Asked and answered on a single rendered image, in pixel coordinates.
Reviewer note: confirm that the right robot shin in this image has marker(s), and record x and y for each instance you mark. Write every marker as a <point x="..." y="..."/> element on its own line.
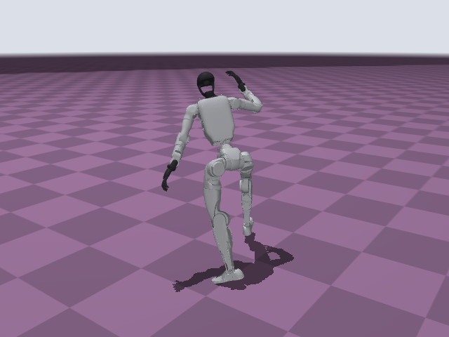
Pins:
<point x="246" y="201"/>

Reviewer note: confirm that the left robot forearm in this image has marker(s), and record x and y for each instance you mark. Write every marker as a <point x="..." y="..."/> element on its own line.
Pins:
<point x="178" y="150"/>

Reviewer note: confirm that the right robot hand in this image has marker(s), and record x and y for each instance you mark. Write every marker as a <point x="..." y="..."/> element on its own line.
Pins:
<point x="239" y="81"/>

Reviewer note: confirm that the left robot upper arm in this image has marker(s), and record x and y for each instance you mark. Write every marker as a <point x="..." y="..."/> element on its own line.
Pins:
<point x="190" y="114"/>

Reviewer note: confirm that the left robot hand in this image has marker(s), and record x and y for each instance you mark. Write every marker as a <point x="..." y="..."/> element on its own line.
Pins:
<point x="170" y="168"/>

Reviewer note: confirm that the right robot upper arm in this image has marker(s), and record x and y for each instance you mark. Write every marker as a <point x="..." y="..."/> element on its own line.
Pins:
<point x="238" y="103"/>

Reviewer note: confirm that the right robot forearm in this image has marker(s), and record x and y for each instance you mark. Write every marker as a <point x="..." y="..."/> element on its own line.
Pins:
<point x="248" y="95"/>

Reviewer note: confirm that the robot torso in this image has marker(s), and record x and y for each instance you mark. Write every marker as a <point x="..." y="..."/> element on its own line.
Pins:
<point x="215" y="115"/>

